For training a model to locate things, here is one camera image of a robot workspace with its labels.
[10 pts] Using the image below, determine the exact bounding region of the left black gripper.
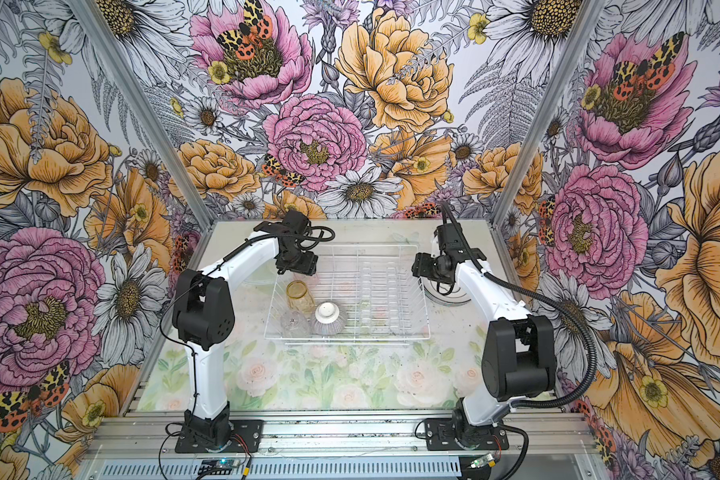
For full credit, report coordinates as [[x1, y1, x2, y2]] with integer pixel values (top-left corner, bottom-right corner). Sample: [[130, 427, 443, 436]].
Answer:
[[274, 243, 318, 277]]

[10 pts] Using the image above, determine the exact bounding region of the plate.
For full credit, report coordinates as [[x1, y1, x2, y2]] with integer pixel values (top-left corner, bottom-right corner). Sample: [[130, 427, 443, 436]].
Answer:
[[422, 279, 471, 307]]

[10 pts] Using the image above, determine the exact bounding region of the amber glass cup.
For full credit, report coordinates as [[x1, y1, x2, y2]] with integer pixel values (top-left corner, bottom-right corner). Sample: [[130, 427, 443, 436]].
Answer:
[[286, 280, 316, 316]]

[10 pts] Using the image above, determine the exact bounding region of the clear glass cup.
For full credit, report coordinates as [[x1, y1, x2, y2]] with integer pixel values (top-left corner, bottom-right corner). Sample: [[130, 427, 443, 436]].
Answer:
[[279, 310, 311, 339]]

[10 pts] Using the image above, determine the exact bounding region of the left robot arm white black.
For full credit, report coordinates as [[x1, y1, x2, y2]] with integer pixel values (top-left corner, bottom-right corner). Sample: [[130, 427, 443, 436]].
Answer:
[[171, 211, 335, 451]]

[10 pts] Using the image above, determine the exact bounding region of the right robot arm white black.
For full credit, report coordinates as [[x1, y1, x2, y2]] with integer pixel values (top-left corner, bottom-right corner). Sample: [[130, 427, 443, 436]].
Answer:
[[412, 222, 557, 449]]

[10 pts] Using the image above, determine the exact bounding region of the ribbed white bowl upside down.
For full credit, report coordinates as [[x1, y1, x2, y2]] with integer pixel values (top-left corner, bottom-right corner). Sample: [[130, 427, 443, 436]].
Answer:
[[311, 301, 346, 336]]

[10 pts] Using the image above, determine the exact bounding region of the green circuit board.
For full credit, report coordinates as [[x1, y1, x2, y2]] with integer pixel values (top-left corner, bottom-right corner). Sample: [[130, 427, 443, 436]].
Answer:
[[198, 458, 237, 478]]

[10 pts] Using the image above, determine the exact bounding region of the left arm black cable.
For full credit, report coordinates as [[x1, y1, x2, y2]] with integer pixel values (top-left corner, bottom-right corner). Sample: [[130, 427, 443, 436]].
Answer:
[[158, 224, 337, 421]]

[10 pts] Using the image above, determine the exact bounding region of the white wire dish rack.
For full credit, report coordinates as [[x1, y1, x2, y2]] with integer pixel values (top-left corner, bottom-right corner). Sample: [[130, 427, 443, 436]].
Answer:
[[265, 243, 430, 345]]

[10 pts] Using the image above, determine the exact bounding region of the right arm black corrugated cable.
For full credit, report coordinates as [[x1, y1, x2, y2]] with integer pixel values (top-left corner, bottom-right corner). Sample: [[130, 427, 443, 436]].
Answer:
[[440, 202, 598, 480]]

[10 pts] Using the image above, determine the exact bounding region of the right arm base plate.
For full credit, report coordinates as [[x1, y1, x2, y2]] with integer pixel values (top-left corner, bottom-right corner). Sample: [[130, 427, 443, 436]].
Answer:
[[423, 418, 509, 451]]

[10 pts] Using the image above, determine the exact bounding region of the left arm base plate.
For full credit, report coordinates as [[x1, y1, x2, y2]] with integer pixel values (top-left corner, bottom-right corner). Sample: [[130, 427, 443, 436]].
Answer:
[[174, 420, 264, 454]]

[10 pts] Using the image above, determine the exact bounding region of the aluminium front rail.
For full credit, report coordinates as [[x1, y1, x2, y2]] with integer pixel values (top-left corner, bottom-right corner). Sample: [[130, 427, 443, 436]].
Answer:
[[84, 410, 596, 460]]

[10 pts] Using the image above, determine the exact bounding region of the white vented cable duct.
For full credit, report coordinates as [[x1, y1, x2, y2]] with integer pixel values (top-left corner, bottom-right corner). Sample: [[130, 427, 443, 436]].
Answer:
[[87, 456, 462, 479]]

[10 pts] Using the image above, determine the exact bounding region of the right aluminium frame post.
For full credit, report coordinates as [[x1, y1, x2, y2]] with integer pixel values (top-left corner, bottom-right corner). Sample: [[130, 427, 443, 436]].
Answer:
[[490, 0, 606, 230]]

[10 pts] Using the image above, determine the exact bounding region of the aluminium frame post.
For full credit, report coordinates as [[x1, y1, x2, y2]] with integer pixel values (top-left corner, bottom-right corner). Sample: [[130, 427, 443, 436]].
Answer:
[[70, 1, 215, 232], [490, 0, 606, 230]]

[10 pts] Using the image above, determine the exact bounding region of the left aluminium frame post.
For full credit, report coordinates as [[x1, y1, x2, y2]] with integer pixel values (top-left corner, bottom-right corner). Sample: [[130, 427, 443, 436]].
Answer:
[[70, 1, 215, 232]]

